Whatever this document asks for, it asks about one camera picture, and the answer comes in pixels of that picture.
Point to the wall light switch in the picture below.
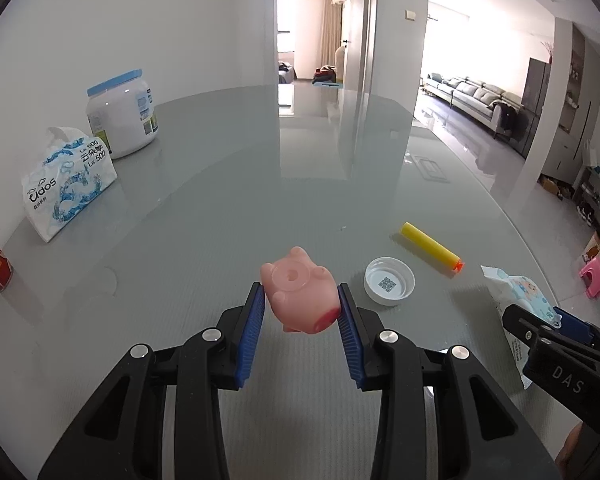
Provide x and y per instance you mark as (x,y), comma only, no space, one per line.
(410,15)

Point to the wall shelving unit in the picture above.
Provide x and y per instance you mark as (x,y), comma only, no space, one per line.
(572,90)

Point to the shoe rack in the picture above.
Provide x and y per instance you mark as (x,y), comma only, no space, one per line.
(592,197)

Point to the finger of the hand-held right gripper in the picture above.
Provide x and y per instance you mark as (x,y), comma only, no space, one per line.
(577,325)
(525,322)

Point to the blue white tissue pack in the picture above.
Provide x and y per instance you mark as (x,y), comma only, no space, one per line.
(65,185)

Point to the beige curtain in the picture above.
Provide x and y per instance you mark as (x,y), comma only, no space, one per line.
(330,35)

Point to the cardboard boxes on floor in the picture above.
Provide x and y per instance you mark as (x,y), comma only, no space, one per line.
(555,186)

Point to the white jar with blue lid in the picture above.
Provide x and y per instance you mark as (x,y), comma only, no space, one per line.
(122,115)

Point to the pink plastic stool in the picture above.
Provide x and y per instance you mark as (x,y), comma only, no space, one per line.
(594,277)

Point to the grey sofa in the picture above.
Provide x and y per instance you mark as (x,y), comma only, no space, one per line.
(472,95)

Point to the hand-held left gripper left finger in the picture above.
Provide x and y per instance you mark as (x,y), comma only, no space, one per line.
(250,340)

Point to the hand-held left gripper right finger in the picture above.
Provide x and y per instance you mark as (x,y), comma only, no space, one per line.
(350,340)

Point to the pink pig toy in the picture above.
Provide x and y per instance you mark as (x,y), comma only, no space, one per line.
(300,295)

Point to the white door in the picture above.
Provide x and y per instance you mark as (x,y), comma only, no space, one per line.
(357,25)

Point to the orange cardboard box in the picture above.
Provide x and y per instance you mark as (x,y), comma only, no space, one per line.
(594,247)

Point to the dark tall cabinet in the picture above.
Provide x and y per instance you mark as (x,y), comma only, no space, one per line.
(536,105)

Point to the yellow foam dart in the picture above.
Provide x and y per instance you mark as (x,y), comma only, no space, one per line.
(430,245)

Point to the wet wipes packet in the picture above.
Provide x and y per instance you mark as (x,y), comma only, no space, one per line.
(517,287)

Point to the white bottle cap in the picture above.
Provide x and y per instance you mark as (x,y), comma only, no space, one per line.
(390,282)

